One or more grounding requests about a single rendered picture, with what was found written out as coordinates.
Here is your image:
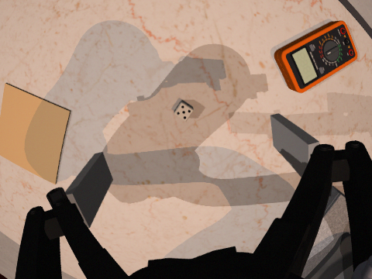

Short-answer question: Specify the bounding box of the tan flat mat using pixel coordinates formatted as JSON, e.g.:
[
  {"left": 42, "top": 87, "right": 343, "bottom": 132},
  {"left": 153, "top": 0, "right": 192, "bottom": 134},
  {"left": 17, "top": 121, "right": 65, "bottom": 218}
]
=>
[{"left": 0, "top": 83, "right": 71, "bottom": 184}]

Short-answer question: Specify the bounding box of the orange digital multimeter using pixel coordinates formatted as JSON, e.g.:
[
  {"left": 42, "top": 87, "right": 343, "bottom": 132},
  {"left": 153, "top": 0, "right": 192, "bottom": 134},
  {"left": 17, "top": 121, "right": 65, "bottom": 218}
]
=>
[{"left": 274, "top": 21, "right": 357, "bottom": 93}]

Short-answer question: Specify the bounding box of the white die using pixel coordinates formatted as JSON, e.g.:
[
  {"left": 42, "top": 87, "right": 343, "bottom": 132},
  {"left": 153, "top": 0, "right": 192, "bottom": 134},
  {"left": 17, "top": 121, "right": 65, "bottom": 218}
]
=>
[{"left": 174, "top": 100, "right": 194, "bottom": 122}]

